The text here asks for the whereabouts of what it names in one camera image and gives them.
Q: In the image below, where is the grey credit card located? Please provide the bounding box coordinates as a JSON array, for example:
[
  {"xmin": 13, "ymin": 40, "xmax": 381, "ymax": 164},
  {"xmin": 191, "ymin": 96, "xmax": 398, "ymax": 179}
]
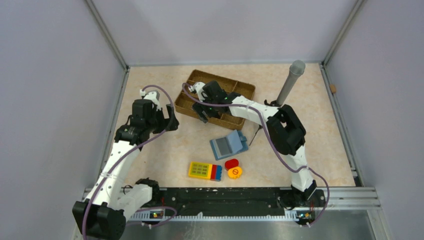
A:
[{"xmin": 215, "ymin": 137, "xmax": 233, "ymax": 158}]

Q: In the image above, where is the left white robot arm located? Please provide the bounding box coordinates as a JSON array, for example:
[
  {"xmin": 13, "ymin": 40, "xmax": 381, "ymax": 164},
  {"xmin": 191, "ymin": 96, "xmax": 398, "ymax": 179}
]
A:
[{"xmin": 72, "ymin": 99, "xmax": 179, "ymax": 240}]

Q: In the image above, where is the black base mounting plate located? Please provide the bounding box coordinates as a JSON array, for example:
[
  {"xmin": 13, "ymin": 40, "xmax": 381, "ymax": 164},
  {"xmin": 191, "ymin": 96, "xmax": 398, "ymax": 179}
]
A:
[{"xmin": 142, "ymin": 187, "xmax": 326, "ymax": 217}]

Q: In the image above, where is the yellow window toy block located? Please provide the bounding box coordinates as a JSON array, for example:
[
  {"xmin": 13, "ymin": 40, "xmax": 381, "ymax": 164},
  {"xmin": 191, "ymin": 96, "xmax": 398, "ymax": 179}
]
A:
[{"xmin": 188, "ymin": 161, "xmax": 213, "ymax": 180}]

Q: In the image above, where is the blue toy block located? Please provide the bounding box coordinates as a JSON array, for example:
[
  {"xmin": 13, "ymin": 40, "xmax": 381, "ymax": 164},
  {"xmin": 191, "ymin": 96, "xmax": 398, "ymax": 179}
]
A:
[{"xmin": 214, "ymin": 165, "xmax": 223, "ymax": 182}]

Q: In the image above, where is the grey microphone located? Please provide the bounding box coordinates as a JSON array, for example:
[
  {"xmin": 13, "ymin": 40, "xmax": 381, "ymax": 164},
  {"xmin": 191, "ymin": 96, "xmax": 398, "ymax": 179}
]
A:
[{"xmin": 276, "ymin": 60, "xmax": 306, "ymax": 106}]

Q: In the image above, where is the red rounded toy block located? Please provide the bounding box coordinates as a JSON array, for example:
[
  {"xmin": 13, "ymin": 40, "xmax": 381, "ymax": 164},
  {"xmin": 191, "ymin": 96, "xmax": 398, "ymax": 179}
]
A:
[{"xmin": 224, "ymin": 158, "xmax": 239, "ymax": 171}]

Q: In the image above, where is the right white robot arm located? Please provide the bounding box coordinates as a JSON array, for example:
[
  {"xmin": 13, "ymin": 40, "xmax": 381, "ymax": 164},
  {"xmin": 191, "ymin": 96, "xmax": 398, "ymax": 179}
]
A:
[{"xmin": 182, "ymin": 81, "xmax": 317, "ymax": 206}]

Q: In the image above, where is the black tripod mic stand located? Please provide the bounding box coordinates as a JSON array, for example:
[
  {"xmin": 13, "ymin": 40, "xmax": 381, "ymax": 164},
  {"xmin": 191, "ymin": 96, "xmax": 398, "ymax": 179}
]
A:
[{"xmin": 249, "ymin": 99, "xmax": 281, "ymax": 146}]

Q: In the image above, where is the blue leather card holder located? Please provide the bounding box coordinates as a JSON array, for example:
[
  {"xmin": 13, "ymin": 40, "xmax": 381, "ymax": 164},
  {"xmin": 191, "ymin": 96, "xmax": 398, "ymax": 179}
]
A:
[{"xmin": 209, "ymin": 130, "xmax": 249, "ymax": 161}]

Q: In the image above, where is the yellow round toy block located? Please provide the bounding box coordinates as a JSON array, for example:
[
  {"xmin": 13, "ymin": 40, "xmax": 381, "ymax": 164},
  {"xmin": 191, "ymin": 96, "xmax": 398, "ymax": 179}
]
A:
[{"xmin": 227, "ymin": 166, "xmax": 243, "ymax": 179}]

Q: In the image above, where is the woven wicker tray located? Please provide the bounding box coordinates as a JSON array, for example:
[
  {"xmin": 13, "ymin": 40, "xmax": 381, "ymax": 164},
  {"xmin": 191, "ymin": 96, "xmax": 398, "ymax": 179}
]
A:
[{"xmin": 174, "ymin": 69, "xmax": 257, "ymax": 131}]

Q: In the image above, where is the small brown wall object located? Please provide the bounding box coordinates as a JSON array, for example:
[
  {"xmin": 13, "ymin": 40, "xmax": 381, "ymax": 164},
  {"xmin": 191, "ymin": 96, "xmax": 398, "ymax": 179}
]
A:
[{"xmin": 329, "ymin": 84, "xmax": 337, "ymax": 94}]

